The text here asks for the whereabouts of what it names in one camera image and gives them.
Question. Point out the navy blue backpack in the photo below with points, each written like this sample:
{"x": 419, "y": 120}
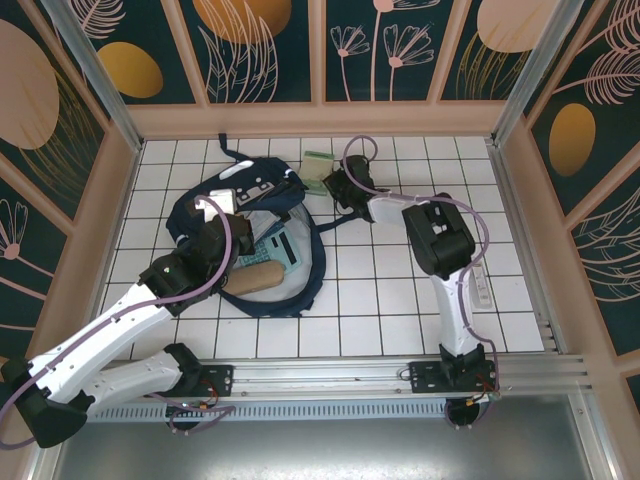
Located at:
{"x": 272, "y": 170}

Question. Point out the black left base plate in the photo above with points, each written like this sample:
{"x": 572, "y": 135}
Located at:
{"x": 222, "y": 375}

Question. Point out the teal calculator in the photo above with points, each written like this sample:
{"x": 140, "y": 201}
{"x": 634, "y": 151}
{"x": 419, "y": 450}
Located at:
{"x": 272, "y": 252}

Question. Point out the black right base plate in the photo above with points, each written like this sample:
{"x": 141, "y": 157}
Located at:
{"x": 420, "y": 375}

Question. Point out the pale green notepad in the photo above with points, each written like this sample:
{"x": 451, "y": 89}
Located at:
{"x": 315, "y": 167}

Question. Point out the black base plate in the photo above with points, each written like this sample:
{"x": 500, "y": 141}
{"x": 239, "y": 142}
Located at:
{"x": 222, "y": 375}
{"x": 420, "y": 375}

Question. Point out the aluminium side rail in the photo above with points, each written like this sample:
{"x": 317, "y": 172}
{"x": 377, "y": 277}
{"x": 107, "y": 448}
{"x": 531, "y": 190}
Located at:
{"x": 510, "y": 190}

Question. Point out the grey metal sheet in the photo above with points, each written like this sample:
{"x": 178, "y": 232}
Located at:
{"x": 320, "y": 450}

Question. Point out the brown pencil case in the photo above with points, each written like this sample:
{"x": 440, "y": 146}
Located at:
{"x": 257, "y": 280}

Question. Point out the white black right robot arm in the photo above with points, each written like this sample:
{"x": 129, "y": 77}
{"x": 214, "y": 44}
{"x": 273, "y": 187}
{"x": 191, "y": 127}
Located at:
{"x": 455, "y": 320}

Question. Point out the aluminium frame post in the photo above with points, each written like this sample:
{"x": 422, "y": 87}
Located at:
{"x": 536, "y": 75}
{"x": 102, "y": 85}

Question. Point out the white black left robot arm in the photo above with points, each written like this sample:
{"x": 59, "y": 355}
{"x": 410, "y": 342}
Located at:
{"x": 110, "y": 325}

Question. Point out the aluminium mounting rail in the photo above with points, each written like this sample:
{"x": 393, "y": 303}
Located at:
{"x": 320, "y": 375}

